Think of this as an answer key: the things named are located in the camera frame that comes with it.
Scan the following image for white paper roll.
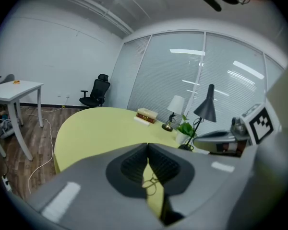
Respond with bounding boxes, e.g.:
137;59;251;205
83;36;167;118
133;116;150;127

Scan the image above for white floor cable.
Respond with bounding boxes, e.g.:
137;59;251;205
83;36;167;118
25;106;55;194

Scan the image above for white shade table lamp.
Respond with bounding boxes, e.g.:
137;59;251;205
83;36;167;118
161;95;185;132

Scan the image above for white power strip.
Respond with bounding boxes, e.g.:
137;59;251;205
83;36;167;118
0;174;13;193

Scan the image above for grey chair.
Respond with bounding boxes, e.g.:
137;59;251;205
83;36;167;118
0;74;15;84

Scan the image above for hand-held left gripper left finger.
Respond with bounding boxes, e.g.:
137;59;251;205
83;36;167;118
26;142;168;230

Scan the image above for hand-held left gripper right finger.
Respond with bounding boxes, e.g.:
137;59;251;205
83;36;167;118
148;142;258;230

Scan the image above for black cone desk lamp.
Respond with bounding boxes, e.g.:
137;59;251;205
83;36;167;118
178;83;217;151

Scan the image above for black mesh office chair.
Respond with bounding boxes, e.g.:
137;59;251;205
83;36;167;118
79;73;111;108

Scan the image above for green potted plant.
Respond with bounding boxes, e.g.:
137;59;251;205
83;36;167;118
175;115;198;145

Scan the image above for dark red book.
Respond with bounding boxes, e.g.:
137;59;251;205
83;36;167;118
136;113;157;124

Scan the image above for white side table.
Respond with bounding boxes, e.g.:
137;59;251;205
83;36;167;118
0;80;45;161

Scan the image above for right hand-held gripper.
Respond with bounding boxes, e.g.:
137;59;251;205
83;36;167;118
193;102;282;158

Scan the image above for thin metal frame glasses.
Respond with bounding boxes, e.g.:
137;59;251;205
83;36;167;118
141;172;160;196

